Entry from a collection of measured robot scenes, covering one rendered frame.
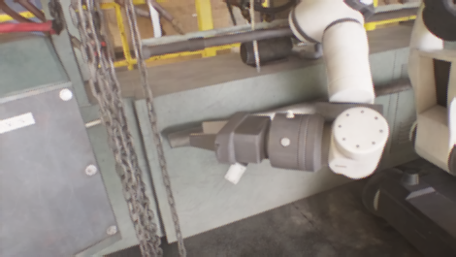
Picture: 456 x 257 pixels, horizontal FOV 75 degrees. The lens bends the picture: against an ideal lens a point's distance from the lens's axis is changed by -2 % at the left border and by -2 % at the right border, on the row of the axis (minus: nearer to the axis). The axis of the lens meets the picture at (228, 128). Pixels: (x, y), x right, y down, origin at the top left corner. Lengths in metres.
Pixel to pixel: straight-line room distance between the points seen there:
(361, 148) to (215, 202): 0.88
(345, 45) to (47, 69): 0.47
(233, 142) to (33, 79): 0.31
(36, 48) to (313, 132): 0.44
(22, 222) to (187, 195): 0.69
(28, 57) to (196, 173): 0.73
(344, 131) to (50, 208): 0.47
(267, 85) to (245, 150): 0.66
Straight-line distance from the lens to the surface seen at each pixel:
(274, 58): 1.25
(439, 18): 0.79
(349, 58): 0.51
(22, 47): 0.57
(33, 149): 0.54
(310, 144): 0.43
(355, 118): 0.42
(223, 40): 1.00
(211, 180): 1.16
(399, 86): 1.37
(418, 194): 1.21
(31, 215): 0.59
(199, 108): 1.02
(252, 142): 0.45
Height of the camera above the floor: 0.87
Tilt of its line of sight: 24 degrees down
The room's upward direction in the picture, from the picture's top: 6 degrees counter-clockwise
